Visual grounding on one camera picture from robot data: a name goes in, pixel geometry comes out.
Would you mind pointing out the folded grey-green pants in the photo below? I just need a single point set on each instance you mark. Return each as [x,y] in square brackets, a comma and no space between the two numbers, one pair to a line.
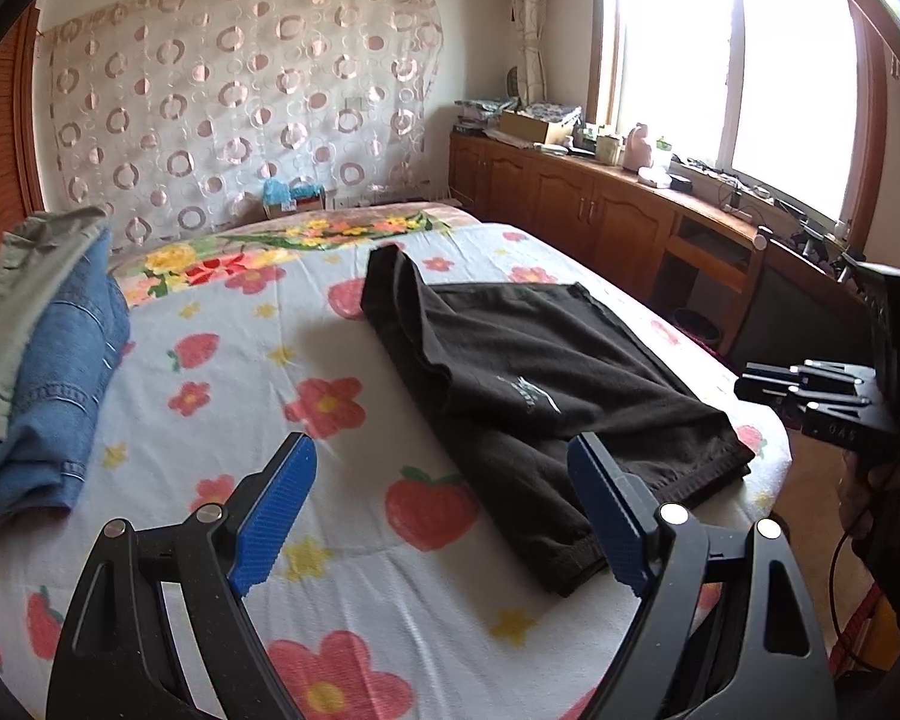
[15,300]

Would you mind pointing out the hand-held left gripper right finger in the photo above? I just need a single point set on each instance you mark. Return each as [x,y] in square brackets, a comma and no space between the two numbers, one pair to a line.
[607,510]

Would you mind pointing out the beige patterned window curtain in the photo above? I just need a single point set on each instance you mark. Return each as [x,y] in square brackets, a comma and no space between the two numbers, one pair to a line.
[529,15]

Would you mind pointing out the stack of magazines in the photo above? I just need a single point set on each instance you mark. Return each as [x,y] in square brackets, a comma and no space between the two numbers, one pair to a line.
[480,116]

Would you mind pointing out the brown wooden cabinet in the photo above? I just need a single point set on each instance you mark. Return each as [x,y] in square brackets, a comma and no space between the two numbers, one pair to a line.
[570,202]

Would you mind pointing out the wooden framed window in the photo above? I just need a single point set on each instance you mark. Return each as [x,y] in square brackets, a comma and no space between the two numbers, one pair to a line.
[720,52]

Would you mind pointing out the cardboard box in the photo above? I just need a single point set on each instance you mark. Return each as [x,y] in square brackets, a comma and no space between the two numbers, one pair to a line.
[532,127]

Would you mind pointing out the dark chair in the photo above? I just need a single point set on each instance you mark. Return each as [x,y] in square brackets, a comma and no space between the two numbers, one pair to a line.
[795,315]

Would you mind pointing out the circle patterned wall cloth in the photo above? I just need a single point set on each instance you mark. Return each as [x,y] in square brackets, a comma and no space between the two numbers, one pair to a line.
[232,90]

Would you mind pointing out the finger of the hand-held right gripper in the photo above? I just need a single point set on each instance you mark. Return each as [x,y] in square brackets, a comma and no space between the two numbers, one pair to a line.
[795,373]
[780,392]

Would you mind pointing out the floral printed blanket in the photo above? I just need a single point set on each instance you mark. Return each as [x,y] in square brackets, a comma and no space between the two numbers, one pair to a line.
[270,360]

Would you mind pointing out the folded blue jeans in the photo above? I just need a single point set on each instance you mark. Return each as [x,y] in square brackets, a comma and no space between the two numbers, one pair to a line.
[60,390]

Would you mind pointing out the pink white figurine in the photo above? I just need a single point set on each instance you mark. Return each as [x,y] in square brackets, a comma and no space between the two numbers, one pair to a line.
[637,146]

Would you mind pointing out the person's right hand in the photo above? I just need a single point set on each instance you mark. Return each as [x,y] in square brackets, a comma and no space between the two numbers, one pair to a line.
[856,499]

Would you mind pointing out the dark waste bin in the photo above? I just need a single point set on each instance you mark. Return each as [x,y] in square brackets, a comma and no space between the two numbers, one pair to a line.
[696,324]

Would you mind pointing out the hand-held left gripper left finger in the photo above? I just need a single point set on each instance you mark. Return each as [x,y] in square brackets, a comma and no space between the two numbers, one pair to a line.
[277,510]

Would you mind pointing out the black pants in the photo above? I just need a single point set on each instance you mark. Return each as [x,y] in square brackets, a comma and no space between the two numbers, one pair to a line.
[510,360]

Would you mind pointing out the brown wooden wardrobe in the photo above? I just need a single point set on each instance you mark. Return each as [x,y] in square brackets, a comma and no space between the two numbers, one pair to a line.
[0,165]

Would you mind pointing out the blue fluffy item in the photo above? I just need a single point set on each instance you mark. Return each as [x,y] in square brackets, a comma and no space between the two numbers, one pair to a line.
[281,191]

